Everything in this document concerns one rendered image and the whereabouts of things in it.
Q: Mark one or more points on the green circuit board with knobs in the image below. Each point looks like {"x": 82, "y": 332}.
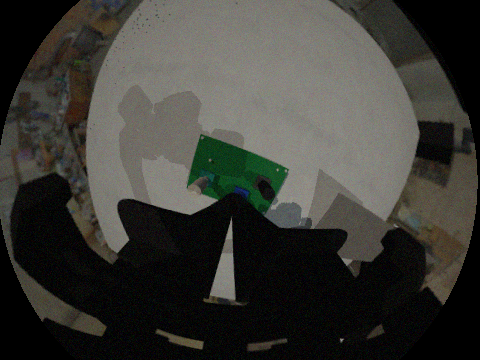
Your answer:
{"x": 219, "y": 168}

